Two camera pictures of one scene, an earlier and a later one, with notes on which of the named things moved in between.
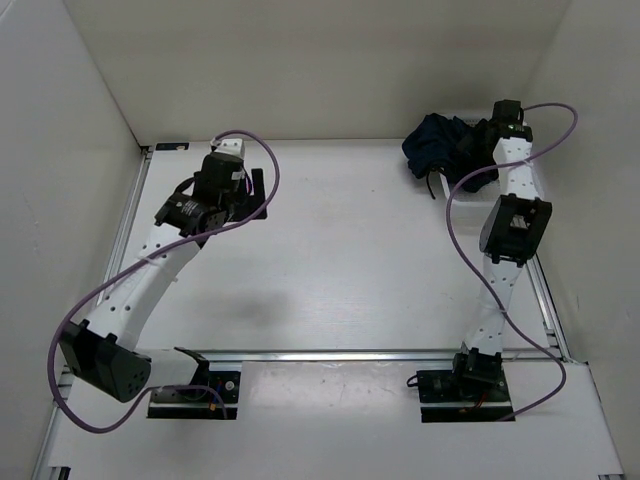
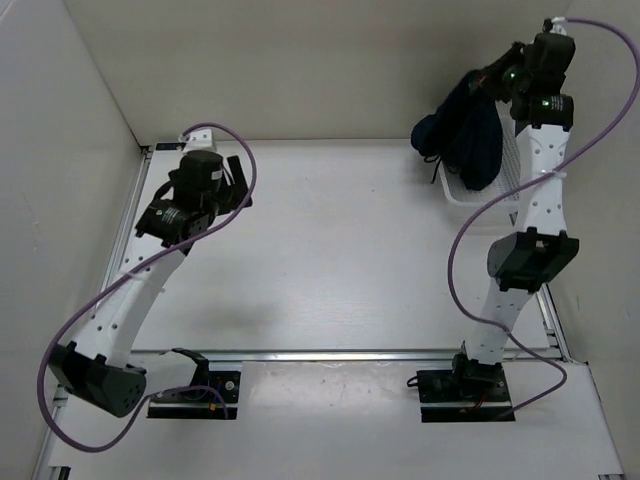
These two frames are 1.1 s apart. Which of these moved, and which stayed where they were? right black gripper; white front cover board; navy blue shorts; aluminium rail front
Moved: navy blue shorts; right black gripper
Stayed: aluminium rail front; white front cover board
